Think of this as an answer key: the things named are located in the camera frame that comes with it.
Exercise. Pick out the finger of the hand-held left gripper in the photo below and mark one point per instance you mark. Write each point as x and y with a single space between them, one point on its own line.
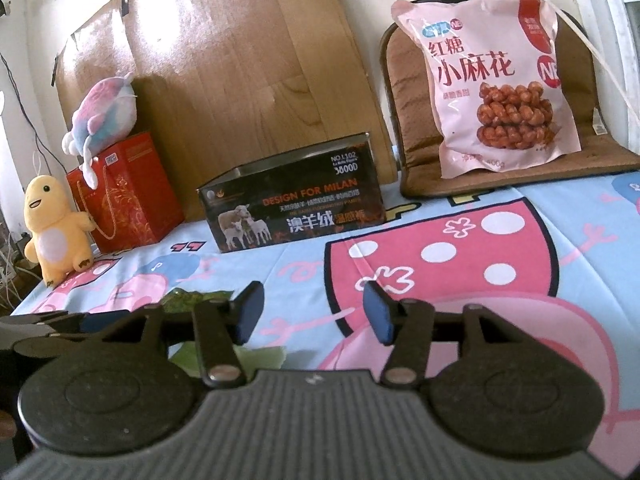
102 322
30 326

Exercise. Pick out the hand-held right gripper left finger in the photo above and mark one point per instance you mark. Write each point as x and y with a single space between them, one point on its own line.
248 310

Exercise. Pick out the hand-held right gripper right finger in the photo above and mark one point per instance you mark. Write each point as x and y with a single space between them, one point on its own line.
378 316

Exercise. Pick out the green yellow snack bag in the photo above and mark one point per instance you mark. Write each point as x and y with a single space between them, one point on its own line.
190 302

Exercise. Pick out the black sheep print box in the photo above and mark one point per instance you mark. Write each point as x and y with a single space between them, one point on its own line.
300 195

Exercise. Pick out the yellow plush toy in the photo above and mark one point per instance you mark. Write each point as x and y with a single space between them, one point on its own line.
50 240

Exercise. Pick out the cartoon pig printed bedsheet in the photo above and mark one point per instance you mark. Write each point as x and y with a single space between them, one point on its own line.
500 260

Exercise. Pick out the red gift bag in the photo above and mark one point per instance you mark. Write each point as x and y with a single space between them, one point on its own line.
135 185

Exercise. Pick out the brown seat cushion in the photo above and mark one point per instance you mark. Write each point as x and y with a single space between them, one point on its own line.
415 135

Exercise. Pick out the pastel plush toy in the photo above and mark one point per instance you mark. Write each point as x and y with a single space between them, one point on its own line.
105 110

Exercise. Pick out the wooden board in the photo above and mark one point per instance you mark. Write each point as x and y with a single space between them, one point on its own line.
225 60

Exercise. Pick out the large pink snack bag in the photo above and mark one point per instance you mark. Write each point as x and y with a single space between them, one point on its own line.
500 60

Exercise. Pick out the white window frame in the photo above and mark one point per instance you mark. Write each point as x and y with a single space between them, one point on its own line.
607 10

